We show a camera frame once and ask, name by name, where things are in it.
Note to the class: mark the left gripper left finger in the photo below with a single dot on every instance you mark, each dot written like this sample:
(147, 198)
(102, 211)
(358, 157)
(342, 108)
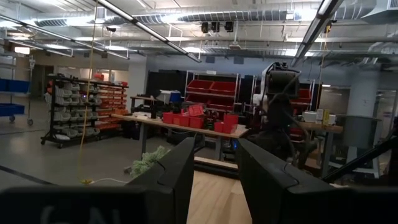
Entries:
(168, 193)

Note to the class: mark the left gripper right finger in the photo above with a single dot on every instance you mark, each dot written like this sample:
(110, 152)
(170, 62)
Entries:
(273, 193)

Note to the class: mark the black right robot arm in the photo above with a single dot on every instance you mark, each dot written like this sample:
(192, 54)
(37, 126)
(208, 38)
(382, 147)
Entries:
(281, 109)

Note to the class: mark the fluffy green cloth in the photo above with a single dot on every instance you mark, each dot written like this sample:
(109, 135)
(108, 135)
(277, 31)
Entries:
(146, 161)

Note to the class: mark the long wooden workbench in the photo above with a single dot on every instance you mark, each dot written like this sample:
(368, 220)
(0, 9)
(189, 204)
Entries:
(155, 122)

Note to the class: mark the red storage bin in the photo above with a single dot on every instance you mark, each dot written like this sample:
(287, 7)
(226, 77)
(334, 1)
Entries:
(196, 110)
(182, 120)
(196, 122)
(168, 118)
(218, 127)
(230, 123)

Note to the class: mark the white box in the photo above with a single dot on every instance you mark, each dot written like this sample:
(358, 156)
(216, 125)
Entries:
(310, 116)

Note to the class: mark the grey round drum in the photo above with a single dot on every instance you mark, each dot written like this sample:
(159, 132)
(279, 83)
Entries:
(357, 130)

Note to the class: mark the metal rack with red bins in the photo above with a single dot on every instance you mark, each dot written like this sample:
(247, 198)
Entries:
(211, 88)

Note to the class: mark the black rack with parts bins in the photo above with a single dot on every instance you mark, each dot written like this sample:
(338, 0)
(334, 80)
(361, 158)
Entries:
(77, 109)

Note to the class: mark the long ceiling light bar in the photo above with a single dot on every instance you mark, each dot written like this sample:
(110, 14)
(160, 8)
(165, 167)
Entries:
(149, 29)
(314, 29)

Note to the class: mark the cart with blue bins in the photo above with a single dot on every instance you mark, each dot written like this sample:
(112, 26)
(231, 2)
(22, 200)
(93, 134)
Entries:
(11, 109)

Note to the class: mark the black table frame rail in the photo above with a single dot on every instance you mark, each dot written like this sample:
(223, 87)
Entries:
(214, 169)

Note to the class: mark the black diagonal frame strut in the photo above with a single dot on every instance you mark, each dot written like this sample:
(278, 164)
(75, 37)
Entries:
(357, 161)

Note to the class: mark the silver ceiling air duct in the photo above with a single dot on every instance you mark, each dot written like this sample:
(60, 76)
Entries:
(217, 15)

